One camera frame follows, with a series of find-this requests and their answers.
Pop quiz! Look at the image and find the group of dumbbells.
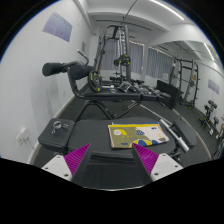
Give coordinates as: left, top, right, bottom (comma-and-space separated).
109, 78, 161, 97

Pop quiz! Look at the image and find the white wall outlet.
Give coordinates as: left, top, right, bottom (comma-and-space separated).
15, 127, 30, 146

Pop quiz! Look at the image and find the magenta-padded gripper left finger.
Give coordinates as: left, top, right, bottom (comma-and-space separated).
41, 143, 93, 185

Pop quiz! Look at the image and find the person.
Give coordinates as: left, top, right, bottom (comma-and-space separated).
217, 114, 224, 139

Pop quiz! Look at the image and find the black power rack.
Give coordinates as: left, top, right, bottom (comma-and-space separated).
169, 57, 200, 109

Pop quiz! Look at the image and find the black padded weight bench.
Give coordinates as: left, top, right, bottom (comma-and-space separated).
37, 115, 198, 190

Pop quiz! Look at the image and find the large purple wall poster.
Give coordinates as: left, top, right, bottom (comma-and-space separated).
42, 12, 74, 43

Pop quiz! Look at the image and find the black exercise machine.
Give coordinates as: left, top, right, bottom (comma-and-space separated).
199, 99, 219, 129

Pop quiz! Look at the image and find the grey cable machine frame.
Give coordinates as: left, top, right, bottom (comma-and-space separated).
94, 23, 133, 84

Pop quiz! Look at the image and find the silver barbell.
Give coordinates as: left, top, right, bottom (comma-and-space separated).
159, 118, 191, 148

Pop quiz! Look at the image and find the metal key ring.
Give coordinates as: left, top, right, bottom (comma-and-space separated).
50, 120, 69, 135

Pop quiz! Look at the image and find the small purple wall poster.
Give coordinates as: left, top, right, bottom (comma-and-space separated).
207, 78, 221, 95

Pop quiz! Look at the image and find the grey window curtain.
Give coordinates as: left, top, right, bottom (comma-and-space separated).
99, 39, 144, 74
145, 47, 174, 79

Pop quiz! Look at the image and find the black bench with roller pads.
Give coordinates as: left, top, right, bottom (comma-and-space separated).
41, 49, 173, 123

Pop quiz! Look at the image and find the long ceiling light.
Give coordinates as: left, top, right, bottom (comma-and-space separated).
149, 0, 185, 21
203, 42, 216, 62

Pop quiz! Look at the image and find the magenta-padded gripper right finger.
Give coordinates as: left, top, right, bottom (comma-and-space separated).
131, 142, 184, 185

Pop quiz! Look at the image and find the patterned olive yellow towel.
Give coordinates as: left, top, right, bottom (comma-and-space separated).
107, 122, 170, 150

